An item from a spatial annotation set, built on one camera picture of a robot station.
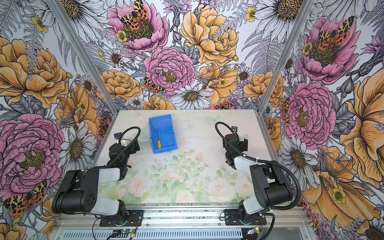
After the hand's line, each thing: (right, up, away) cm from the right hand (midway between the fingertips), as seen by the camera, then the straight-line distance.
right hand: (237, 142), depth 94 cm
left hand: (-66, 0, -1) cm, 66 cm away
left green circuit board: (-57, -39, -23) cm, 73 cm away
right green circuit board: (+1, -40, -22) cm, 46 cm away
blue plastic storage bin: (-48, +10, +15) cm, 52 cm away
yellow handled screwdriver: (-50, -1, +9) cm, 51 cm away
